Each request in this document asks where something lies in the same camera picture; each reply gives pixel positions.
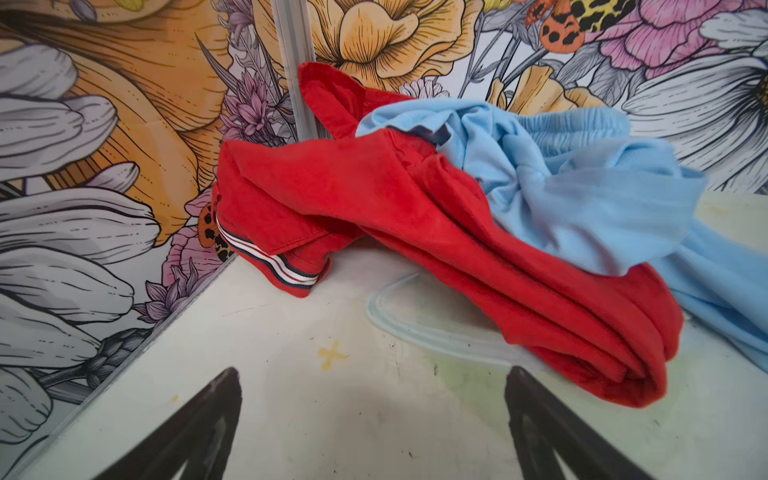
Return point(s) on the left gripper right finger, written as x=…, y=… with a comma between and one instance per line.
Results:
x=547, y=433

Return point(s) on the light blue knit shorts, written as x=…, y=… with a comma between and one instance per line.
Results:
x=579, y=186

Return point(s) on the left aluminium corner post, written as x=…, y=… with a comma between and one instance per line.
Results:
x=294, y=34

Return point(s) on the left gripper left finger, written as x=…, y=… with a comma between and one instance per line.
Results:
x=194, y=443

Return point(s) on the red cloth garment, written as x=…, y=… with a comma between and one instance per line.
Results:
x=288, y=209

